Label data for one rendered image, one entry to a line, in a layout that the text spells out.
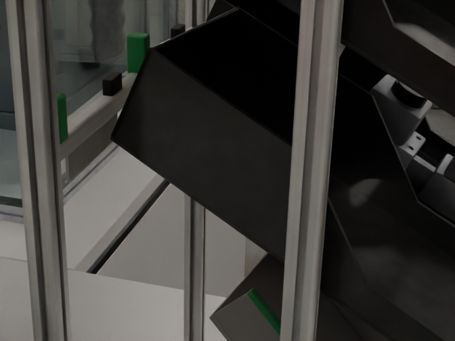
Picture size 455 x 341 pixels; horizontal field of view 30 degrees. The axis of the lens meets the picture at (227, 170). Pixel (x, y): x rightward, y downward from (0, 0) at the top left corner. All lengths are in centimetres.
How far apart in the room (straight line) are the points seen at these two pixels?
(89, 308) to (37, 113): 70
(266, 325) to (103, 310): 64
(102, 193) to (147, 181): 9
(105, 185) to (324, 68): 112
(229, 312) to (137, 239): 96
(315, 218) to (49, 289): 19
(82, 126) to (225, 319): 16
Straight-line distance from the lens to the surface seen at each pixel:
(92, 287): 124
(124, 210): 145
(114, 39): 158
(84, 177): 155
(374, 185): 64
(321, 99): 46
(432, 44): 54
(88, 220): 142
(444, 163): 71
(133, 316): 118
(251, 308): 57
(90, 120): 59
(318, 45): 45
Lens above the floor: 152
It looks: 24 degrees down
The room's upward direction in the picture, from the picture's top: 2 degrees clockwise
